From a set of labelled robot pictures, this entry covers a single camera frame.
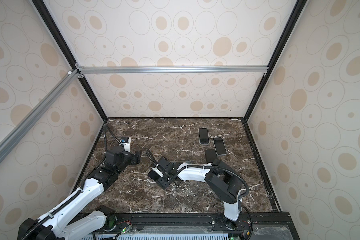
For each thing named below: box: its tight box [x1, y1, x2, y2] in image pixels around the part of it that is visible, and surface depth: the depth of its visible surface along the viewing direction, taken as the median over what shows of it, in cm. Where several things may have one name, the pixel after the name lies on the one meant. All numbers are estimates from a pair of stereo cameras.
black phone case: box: [205, 149, 217, 163], surface depth 102 cm
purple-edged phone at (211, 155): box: [205, 149, 217, 163], surface depth 102 cm
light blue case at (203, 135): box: [198, 127, 210, 145], surface depth 111 cm
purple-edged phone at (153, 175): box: [147, 170, 161, 182], surface depth 81 cm
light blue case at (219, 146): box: [212, 137, 228, 156], surface depth 105 cm
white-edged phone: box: [198, 128, 210, 145], surface depth 111 cm
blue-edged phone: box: [213, 137, 228, 156], surface depth 105 cm
